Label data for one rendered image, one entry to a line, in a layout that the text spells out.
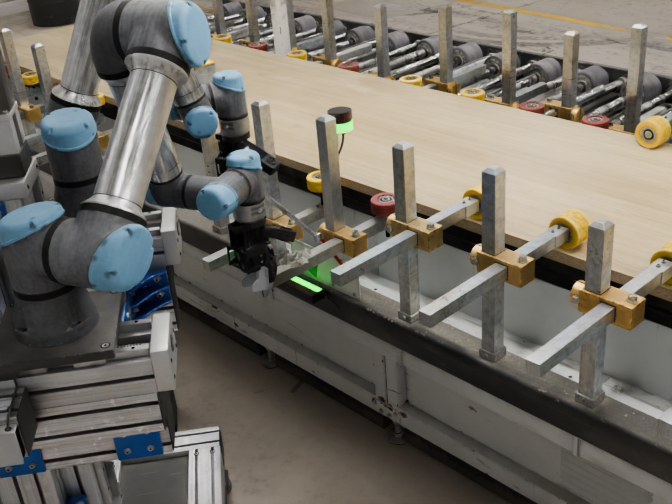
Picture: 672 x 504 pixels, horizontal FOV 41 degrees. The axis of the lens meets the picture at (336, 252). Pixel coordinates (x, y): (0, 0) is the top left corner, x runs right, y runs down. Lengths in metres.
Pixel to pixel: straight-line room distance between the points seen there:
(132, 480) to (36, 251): 1.17
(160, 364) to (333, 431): 1.38
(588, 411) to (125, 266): 0.98
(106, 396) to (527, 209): 1.12
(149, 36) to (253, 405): 1.77
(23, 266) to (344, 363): 1.55
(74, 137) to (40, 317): 0.53
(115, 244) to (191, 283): 2.07
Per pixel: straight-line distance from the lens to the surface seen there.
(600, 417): 1.91
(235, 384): 3.24
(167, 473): 2.61
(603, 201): 2.32
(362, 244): 2.23
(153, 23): 1.64
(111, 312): 1.71
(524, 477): 2.55
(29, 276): 1.61
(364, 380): 2.90
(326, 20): 3.72
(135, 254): 1.52
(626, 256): 2.07
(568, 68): 3.01
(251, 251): 2.00
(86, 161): 2.05
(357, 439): 2.93
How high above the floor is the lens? 1.89
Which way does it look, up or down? 28 degrees down
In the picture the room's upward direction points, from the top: 5 degrees counter-clockwise
